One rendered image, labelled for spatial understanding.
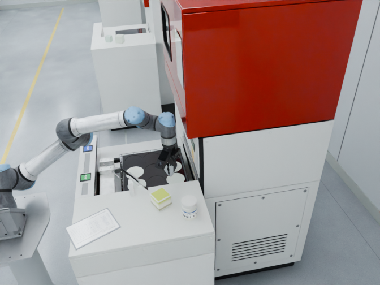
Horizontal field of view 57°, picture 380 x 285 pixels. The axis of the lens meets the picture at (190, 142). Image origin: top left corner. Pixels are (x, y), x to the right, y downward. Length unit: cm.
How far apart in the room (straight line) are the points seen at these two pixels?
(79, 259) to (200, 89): 88
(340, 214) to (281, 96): 167
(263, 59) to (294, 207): 100
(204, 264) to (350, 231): 157
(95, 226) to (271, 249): 122
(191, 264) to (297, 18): 117
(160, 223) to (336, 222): 179
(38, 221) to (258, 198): 117
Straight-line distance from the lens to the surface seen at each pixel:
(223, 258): 235
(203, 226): 159
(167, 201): 165
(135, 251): 159
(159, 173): 196
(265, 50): 154
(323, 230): 298
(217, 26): 144
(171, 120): 162
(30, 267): 218
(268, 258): 250
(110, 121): 161
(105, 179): 202
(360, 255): 292
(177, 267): 172
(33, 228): 198
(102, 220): 168
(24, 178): 201
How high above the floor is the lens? 217
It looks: 36 degrees down
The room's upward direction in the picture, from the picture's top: 2 degrees counter-clockwise
